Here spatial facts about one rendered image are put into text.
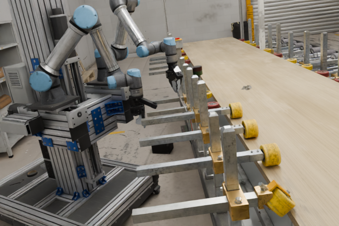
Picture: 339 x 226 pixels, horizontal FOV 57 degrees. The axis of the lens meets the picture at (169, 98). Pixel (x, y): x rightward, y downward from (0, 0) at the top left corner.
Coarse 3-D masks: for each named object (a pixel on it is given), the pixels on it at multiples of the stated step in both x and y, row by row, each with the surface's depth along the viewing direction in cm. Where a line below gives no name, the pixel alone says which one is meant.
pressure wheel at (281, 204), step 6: (276, 192) 89; (282, 192) 89; (276, 198) 88; (282, 198) 88; (288, 198) 88; (270, 204) 89; (276, 204) 88; (282, 204) 88; (288, 204) 88; (294, 204) 88; (276, 210) 88; (282, 210) 88; (288, 210) 89; (282, 216) 90
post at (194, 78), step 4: (192, 76) 160; (196, 76) 159; (192, 80) 159; (196, 80) 160; (192, 84) 160; (196, 84) 160; (192, 88) 162; (196, 88) 161; (192, 92) 165; (196, 92) 161; (196, 96) 162; (196, 100) 163; (196, 104) 163; (196, 124) 167; (196, 128) 170; (200, 140) 170; (200, 144) 170; (200, 148) 171
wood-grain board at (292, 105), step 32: (192, 64) 314; (224, 64) 291; (256, 64) 274; (288, 64) 260; (224, 96) 200; (256, 96) 192; (288, 96) 185; (320, 96) 178; (288, 128) 144; (320, 128) 139; (288, 160) 117; (320, 160) 114; (320, 192) 97; (320, 224) 84
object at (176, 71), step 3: (171, 66) 202; (174, 66) 202; (177, 66) 202; (171, 69) 203; (174, 69) 200; (177, 69) 200; (174, 72) 199; (177, 72) 198; (180, 72) 198; (177, 75) 196; (180, 75) 196; (177, 78) 197
